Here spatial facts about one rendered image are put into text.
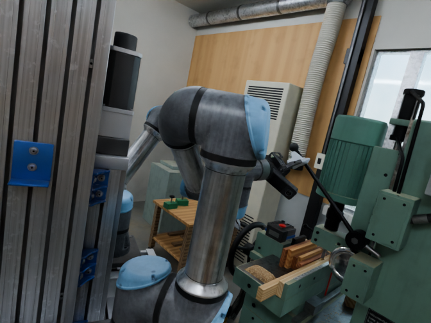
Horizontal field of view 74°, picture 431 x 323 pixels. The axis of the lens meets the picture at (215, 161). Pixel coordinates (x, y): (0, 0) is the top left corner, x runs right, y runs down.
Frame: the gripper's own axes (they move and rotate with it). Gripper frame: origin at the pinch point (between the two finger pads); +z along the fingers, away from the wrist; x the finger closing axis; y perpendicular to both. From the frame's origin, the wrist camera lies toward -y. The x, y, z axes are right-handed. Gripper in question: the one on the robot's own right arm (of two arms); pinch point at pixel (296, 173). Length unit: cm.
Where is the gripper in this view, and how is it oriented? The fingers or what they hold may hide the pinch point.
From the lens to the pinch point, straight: 113.0
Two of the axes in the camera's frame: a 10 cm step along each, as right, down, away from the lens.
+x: -5.4, 6.5, 5.4
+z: 7.2, 0.2, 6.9
